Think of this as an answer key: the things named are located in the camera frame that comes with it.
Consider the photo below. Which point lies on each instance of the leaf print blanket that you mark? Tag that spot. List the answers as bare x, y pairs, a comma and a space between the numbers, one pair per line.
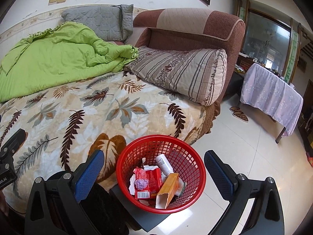
85, 107

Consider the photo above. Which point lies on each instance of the orange cardboard box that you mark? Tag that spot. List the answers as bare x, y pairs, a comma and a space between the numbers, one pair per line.
168, 186

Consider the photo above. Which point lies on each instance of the brown patterned slipper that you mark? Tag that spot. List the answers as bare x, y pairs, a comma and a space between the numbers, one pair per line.
240, 116
235, 109

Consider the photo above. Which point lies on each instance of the wooden mirror cabinet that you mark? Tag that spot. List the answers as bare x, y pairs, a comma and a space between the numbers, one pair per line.
266, 36

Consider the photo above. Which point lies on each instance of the brown upholstered headboard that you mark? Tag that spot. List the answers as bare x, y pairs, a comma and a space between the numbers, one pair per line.
195, 29

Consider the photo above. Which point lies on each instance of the black plastic bag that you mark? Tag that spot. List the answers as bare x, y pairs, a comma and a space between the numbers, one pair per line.
105, 213

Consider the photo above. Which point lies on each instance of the grey quilted pillow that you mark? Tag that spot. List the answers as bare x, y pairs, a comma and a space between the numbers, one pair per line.
97, 19

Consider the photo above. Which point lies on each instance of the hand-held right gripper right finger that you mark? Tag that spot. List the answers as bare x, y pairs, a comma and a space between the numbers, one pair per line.
220, 173

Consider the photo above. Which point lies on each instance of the green quilt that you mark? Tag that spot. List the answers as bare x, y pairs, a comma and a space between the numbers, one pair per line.
49, 61

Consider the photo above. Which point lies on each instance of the red plastic basket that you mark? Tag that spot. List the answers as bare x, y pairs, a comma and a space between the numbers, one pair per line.
185, 156

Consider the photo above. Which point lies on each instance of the red snack wrapper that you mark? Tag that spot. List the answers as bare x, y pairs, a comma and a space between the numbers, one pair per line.
151, 176

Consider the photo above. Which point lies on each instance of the striped beige pillow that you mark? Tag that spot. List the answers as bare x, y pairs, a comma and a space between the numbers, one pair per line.
181, 73

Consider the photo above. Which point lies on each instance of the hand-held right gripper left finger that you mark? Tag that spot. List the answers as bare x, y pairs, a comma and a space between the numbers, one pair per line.
88, 173

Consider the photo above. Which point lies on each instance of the dark grey stool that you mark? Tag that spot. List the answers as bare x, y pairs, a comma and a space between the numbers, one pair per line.
146, 220

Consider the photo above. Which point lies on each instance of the purple floral tablecloth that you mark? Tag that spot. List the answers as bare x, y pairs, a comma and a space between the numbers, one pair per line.
269, 93

